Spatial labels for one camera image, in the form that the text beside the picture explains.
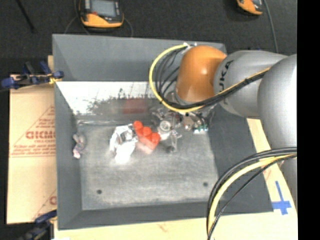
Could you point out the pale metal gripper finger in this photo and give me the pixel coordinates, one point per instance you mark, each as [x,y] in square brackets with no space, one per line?
[178,137]
[172,144]

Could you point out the red toy building block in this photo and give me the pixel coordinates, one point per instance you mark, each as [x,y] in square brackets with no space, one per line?
[147,136]

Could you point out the grey metal bin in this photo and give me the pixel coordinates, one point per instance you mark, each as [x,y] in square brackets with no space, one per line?
[150,179]

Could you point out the white crumpled packet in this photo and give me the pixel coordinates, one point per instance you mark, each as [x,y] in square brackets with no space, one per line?
[122,144]

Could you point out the small pale purple toy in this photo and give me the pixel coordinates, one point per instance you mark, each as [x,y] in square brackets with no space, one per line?
[79,145]

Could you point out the brown cardboard board red print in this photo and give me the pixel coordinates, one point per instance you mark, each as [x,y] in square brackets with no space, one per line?
[30,179]

